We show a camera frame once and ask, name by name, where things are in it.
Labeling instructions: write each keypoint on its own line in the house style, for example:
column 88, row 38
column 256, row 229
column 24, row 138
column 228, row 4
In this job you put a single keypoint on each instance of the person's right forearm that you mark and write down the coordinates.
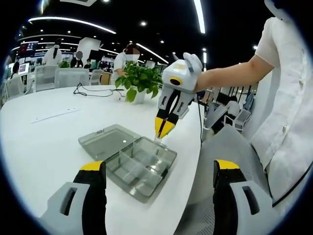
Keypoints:
column 232, row 72

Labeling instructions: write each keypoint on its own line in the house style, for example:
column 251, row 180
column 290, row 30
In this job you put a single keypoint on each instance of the clear plastic box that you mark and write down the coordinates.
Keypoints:
column 117, row 144

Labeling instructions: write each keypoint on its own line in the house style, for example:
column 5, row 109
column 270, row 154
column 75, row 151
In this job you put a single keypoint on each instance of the white flat strip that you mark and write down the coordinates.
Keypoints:
column 55, row 115

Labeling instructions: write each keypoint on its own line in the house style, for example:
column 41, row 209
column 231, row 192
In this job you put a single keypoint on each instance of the long clear divider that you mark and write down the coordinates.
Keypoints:
column 141, row 164
column 152, row 156

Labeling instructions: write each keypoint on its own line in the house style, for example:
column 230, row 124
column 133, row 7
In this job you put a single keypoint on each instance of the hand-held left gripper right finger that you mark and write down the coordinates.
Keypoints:
column 225, row 195

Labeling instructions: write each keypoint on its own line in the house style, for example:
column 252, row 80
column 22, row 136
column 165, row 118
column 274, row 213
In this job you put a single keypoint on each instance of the grey mesh office chair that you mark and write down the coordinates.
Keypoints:
column 232, row 151

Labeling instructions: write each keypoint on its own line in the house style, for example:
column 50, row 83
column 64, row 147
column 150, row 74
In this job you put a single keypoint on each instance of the short clear divider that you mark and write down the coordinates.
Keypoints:
column 156, row 143

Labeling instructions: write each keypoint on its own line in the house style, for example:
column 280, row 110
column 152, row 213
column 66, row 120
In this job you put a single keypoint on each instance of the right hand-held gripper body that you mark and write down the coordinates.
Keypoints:
column 178, row 73

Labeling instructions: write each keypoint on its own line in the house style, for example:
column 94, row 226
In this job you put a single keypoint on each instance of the person's body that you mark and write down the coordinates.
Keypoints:
column 283, row 98

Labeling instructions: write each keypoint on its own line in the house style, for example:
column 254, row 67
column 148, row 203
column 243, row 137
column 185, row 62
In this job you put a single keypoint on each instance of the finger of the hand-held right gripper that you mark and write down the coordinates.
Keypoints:
column 182, row 105
column 163, row 107

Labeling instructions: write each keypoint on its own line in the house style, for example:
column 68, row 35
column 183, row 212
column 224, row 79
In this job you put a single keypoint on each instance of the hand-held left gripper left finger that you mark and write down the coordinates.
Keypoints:
column 90, row 195

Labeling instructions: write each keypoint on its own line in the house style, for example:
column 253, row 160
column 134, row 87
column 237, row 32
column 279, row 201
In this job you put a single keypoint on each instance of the green potted plant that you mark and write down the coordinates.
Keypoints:
column 139, row 78

